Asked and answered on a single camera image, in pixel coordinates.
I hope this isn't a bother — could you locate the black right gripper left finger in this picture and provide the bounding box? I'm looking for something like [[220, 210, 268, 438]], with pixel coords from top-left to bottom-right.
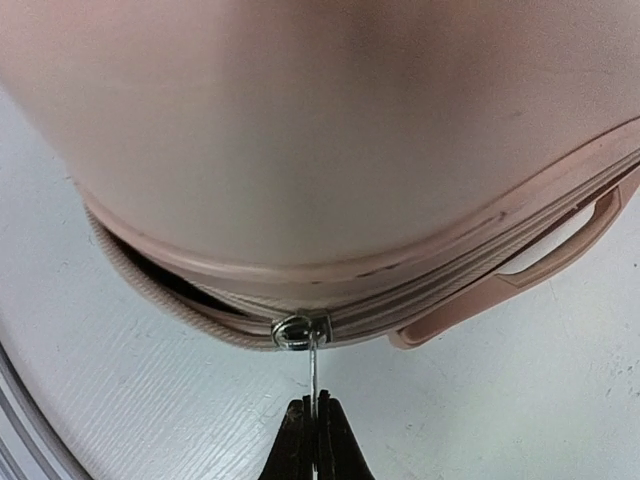
[[262, 395, 317, 480]]

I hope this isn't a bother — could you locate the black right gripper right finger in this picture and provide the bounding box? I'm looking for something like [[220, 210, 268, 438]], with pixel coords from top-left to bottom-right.
[[315, 390, 373, 480]]

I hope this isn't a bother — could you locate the pink hard-shell suitcase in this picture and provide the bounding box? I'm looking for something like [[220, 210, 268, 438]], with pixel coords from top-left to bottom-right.
[[0, 0, 640, 416]]

